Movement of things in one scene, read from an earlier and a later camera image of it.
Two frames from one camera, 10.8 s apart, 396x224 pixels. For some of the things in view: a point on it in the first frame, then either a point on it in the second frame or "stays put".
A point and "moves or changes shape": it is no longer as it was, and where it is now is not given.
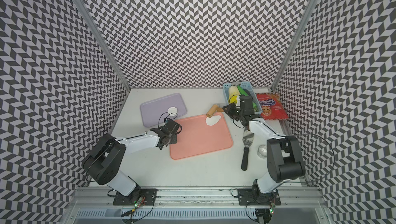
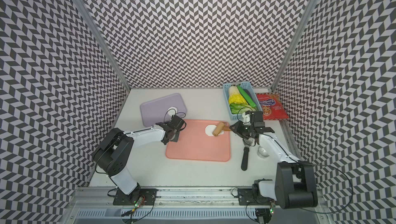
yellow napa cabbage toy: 234,95 stays put
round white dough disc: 172,109 stays put
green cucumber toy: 243,92 stays put
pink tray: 196,138 moves or changes shape
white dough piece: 211,121 -> 210,129
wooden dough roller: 214,109 -> 221,126
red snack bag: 271,107 stays put
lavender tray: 155,111 stays put
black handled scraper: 247,138 stays put
